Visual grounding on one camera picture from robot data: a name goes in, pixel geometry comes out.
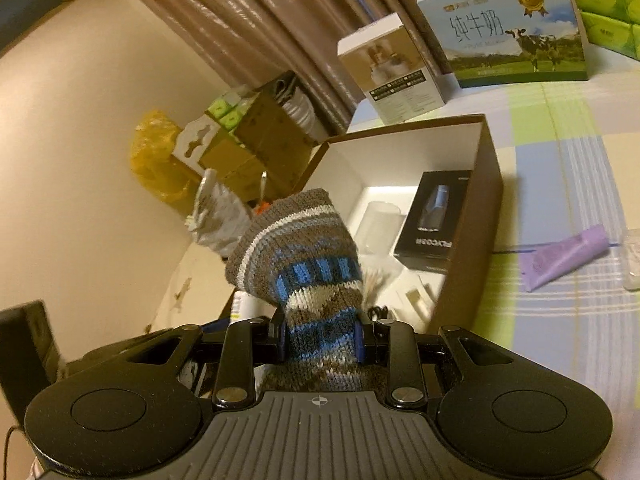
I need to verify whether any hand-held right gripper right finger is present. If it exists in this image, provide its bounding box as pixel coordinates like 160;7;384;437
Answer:
353;317;531;407

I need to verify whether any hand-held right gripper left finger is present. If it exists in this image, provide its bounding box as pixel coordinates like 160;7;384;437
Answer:
122;316;289;407

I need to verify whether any cotton swab pack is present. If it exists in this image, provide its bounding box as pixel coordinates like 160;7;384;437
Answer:
361;264;403;303

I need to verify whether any striped knitted sock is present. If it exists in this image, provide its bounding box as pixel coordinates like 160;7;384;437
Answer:
225;187;383;393

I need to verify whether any clear plastic container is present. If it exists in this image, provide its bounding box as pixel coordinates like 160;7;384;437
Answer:
356;200;407;257

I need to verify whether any black shaver box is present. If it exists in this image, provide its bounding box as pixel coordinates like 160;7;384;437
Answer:
392;170;473;273

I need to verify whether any brown cardboard box white inside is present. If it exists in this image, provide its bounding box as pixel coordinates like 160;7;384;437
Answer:
295;114;505;336

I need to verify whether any white labelled bottle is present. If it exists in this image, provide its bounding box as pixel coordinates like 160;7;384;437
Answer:
231;291;263;322

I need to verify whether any white plastic bag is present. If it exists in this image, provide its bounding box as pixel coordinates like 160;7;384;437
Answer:
186;169;253;258

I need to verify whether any plain brown cardboard carton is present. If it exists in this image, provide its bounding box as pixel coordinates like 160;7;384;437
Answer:
200;89;327;198

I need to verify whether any white cutout cardboard insert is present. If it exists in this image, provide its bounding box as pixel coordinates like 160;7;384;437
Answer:
171;112;223;177

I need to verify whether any yellow plastic bag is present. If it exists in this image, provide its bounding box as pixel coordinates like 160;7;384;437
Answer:
130;109;202;206

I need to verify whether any purple tube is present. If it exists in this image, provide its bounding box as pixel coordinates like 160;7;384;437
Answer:
519;224;610;292

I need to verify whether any grey striped bag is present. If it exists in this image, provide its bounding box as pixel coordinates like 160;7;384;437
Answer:
271;72;328;142

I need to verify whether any small green tissue pack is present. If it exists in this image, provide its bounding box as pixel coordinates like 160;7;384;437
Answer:
206;91;257;130

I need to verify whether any white pet product box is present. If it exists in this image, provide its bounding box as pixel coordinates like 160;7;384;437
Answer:
336;12;447;124

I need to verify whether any clear plastic packet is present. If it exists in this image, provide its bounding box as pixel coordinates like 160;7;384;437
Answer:
621;229;640;292

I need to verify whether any brown curtain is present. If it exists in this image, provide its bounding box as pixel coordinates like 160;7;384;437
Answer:
100;0;481;136

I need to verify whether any blue rolled mat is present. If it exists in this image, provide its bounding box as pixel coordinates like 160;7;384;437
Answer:
0;0;67;48

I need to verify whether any milk carton box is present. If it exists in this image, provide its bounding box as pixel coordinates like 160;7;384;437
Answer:
416;0;591;90

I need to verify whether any stack of green tissue packs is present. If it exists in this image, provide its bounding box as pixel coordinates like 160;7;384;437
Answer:
556;0;640;63

